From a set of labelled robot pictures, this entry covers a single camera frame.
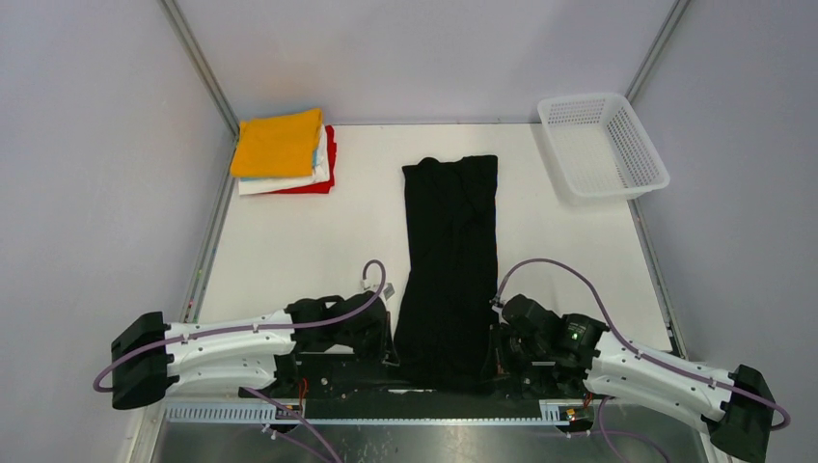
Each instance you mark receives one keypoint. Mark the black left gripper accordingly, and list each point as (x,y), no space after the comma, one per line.
(384,349)

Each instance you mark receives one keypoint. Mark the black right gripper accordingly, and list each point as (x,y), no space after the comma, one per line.
(501,366)

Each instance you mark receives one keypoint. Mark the black t shirt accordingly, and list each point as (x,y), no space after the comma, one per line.
(445,315)

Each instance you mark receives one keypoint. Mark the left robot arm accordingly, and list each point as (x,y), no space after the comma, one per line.
(283,354)

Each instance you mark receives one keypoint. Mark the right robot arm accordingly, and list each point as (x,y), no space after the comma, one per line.
(733,408)

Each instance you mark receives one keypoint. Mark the right controller box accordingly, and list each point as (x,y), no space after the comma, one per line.
(572,414)

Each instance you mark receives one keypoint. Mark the folded red t shirt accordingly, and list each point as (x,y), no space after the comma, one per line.
(324,179)

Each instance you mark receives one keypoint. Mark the folded white t shirt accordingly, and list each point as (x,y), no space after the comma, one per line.
(258,186)

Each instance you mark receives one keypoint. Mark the folded orange t shirt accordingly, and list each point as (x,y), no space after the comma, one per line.
(281,146)

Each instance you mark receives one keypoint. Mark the white plastic basket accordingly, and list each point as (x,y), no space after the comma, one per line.
(598,150)

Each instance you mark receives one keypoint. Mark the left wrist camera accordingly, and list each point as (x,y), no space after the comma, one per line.
(385,291)

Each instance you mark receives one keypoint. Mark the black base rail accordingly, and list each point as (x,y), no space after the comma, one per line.
(345,388)

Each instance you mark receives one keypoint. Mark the right aluminium frame post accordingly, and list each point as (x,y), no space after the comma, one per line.
(656,48)

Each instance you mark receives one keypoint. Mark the aluminium frame post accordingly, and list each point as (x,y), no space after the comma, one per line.
(656,48)
(192,49)

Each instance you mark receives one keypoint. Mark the left aluminium frame post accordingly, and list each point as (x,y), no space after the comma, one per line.
(192,49)

